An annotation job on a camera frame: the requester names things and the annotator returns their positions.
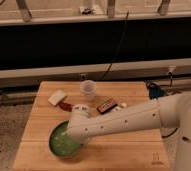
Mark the dark red pepper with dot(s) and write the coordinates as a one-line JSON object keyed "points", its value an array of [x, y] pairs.
{"points": [[65, 106]]}

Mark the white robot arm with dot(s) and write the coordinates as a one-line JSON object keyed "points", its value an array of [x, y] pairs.
{"points": [[168, 112]]}

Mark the dark chocolate bar box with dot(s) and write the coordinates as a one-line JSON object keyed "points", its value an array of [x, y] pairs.
{"points": [[107, 106]]}

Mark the white sponge block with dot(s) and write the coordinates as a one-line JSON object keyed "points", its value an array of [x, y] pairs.
{"points": [[57, 97]]}

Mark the green ceramic bowl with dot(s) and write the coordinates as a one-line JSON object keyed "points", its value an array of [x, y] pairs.
{"points": [[60, 144]]}

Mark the clear plastic cup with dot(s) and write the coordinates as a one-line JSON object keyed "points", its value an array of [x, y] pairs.
{"points": [[88, 89]]}

